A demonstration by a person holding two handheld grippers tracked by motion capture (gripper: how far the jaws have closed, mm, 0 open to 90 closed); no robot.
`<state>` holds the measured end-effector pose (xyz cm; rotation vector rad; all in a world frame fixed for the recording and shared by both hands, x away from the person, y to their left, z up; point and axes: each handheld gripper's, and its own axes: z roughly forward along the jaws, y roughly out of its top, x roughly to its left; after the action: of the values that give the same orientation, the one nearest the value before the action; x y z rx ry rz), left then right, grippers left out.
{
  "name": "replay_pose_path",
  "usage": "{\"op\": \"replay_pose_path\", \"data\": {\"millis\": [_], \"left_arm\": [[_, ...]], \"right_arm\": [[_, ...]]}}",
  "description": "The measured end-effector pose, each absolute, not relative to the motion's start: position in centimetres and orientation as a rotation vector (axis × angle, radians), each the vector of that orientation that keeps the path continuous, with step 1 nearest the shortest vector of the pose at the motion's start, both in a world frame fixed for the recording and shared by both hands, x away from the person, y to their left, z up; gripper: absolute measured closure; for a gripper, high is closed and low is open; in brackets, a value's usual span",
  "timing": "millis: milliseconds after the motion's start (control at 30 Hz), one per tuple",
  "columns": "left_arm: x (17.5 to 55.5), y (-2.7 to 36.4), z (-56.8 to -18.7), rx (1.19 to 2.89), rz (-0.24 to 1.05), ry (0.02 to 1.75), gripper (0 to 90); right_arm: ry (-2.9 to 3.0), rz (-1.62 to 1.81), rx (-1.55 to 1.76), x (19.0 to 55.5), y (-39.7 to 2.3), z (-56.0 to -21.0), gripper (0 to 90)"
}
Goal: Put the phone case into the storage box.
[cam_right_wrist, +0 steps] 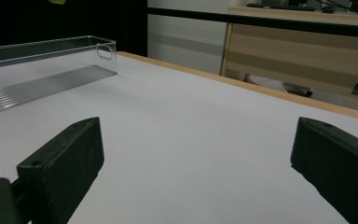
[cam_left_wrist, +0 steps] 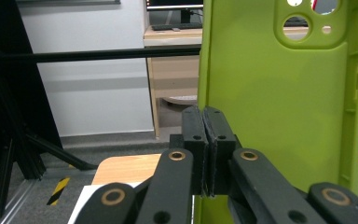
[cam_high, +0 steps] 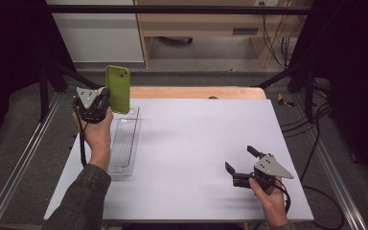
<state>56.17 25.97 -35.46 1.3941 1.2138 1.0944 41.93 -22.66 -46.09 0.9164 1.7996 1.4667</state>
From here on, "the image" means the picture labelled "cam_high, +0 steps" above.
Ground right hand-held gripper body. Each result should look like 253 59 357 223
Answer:
232 154 295 192

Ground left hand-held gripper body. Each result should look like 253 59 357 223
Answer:
73 86 111 125

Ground green phone case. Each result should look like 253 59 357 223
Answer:
104 64 131 115

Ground clear plastic tray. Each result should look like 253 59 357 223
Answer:
106 105 143 177

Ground person's right hand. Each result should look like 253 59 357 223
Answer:
248 177 289 226

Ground person's left hand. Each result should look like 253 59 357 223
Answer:
72 107 115 171

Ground black metal stand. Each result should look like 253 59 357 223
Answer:
251 59 316 123
38 59 105 123

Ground yellow and black tape piece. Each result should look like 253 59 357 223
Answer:
277 93 296 108

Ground white cabinet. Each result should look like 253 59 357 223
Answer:
45 0 145 64

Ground wooden table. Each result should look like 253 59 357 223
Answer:
128 86 267 101

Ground dark curtain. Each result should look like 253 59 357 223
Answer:
291 0 368 195
0 0 78 154

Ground light wooden desk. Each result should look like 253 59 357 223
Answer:
133 0 314 69

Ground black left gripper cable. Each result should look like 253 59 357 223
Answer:
73 106 88 169

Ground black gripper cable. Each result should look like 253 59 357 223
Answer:
73 106 88 169
272 176 347 230

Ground aluminium rail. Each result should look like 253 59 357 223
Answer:
290 93 368 230
0 91 63 230

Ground black floor cables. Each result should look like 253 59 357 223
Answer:
280 80 334 180

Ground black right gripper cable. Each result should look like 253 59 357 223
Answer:
272 176 347 230

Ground black horizontal frame bar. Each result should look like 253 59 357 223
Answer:
22 4 314 15

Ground black cables at desk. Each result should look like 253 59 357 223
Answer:
258 1 301 69

